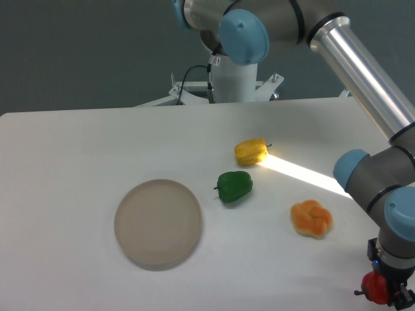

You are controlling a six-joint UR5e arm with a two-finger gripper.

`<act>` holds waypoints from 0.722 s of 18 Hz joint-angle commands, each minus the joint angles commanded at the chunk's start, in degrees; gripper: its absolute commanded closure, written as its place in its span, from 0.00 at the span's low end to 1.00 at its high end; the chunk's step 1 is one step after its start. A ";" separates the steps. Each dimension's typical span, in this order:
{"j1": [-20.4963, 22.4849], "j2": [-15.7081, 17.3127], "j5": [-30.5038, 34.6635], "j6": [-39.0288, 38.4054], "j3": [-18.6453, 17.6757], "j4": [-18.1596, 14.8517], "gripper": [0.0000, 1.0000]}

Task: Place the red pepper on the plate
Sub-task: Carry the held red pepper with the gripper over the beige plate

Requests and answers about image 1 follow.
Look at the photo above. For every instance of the red bell pepper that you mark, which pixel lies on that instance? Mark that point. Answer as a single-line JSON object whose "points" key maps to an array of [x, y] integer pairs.
{"points": [[374, 288]]}

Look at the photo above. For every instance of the green bell pepper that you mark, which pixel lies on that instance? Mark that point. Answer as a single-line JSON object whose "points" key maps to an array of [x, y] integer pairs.
{"points": [[232, 186]]}

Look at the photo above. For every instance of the yellow bell pepper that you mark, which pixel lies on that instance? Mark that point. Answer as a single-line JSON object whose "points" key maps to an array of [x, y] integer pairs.
{"points": [[251, 152]]}

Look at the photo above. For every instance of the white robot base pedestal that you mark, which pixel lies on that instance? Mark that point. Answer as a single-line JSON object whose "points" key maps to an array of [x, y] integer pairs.
{"points": [[221, 81]]}

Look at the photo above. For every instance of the braided bread roll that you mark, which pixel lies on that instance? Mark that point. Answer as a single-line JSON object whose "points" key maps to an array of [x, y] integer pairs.
{"points": [[310, 218]]}

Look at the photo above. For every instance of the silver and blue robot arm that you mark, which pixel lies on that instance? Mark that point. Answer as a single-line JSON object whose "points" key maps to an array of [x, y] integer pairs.
{"points": [[381, 184]]}

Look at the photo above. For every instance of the beige round plate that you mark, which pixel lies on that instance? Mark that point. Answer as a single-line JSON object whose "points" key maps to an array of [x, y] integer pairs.
{"points": [[158, 224]]}

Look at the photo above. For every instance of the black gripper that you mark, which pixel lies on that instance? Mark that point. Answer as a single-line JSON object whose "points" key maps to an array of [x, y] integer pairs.
{"points": [[395, 273]]}

